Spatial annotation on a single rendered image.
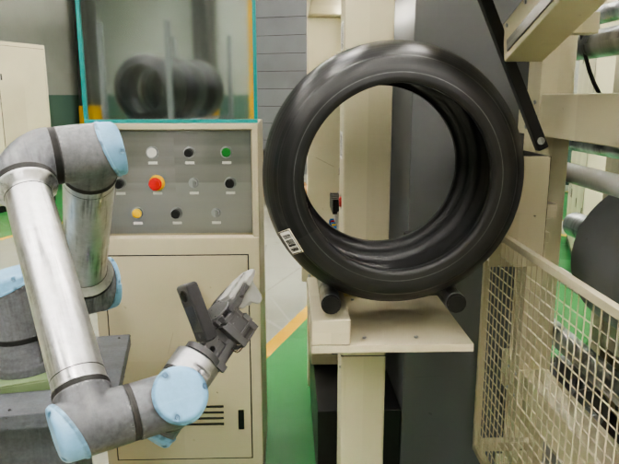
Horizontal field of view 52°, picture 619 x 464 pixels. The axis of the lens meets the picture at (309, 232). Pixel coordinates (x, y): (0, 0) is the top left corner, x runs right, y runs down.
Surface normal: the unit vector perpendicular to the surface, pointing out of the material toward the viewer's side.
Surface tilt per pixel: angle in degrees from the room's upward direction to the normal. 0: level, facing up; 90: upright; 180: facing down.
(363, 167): 90
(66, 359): 45
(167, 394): 56
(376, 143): 90
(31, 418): 90
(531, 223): 90
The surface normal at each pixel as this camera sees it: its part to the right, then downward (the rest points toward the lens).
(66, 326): 0.28, -0.62
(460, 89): 0.14, 0.05
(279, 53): -0.32, 0.20
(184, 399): 0.44, -0.40
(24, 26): 0.95, 0.07
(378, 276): 0.00, 0.38
